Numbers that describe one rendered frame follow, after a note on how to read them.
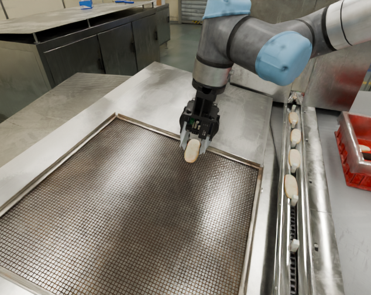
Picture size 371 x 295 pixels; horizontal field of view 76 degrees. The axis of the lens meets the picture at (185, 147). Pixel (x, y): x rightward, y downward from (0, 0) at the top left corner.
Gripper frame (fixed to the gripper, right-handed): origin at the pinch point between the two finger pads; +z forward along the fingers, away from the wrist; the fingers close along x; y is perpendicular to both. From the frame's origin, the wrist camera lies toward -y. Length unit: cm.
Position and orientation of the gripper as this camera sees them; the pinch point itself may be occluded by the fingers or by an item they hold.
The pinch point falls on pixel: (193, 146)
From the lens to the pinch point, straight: 63.8
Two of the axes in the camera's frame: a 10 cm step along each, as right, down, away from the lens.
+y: -2.1, 6.2, -7.6
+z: -1.6, 7.4, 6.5
